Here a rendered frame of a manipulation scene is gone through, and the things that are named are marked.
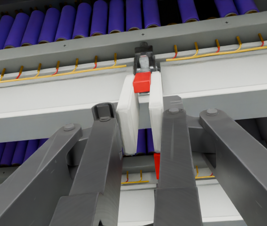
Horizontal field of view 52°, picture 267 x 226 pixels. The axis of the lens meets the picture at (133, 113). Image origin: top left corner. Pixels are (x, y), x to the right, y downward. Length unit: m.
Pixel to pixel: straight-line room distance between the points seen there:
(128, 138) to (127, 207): 0.26
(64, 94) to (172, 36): 0.12
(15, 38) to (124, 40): 0.14
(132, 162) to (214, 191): 0.12
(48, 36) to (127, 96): 0.19
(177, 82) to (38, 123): 0.15
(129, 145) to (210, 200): 0.27
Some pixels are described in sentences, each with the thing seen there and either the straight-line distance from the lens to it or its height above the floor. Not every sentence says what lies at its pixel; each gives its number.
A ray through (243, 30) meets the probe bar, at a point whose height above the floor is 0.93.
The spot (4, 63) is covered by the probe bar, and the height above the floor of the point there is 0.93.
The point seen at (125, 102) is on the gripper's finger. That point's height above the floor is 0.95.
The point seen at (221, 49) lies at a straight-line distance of 0.29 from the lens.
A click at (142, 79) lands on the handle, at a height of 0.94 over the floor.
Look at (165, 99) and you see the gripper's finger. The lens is 0.17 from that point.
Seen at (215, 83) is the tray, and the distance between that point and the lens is 0.26.
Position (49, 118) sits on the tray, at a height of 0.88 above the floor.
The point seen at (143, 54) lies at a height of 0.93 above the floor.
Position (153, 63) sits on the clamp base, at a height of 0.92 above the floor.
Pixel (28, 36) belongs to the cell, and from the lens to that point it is 0.34.
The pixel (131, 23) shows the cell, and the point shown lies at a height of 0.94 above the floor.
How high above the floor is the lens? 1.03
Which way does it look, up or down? 35 degrees down
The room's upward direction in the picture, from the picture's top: 11 degrees counter-clockwise
